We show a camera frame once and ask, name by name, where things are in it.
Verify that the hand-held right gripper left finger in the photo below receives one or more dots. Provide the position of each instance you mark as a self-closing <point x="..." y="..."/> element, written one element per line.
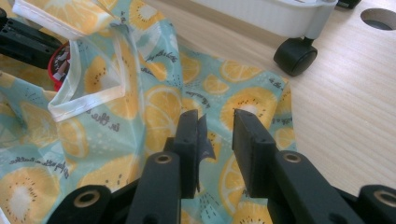
<point x="188" y="155"/>

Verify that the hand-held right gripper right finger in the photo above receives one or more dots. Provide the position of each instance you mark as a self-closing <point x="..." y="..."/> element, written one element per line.
<point x="253" y="155"/>

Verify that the red round can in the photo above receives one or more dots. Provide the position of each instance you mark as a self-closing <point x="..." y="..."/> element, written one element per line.
<point x="57" y="68"/>

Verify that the lemon print tote bag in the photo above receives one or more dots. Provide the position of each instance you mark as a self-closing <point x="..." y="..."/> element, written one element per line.
<point x="102" y="146"/>

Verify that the white two-tier cart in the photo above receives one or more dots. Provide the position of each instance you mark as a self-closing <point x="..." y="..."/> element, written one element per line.
<point x="267" y="15"/>

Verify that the black caster wheel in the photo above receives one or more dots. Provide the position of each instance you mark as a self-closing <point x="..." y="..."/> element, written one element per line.
<point x="294" y="57"/>

